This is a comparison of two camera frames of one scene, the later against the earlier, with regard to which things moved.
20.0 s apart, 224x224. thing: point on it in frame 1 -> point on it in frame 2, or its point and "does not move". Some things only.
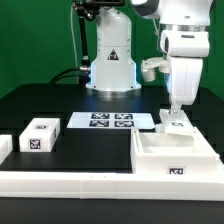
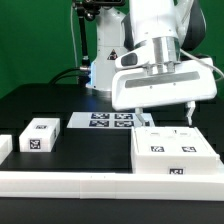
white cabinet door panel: [175, 123] -> [171, 142]
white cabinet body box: [158, 153] does not move
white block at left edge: [6, 146] does not move
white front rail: [114, 185] does not move
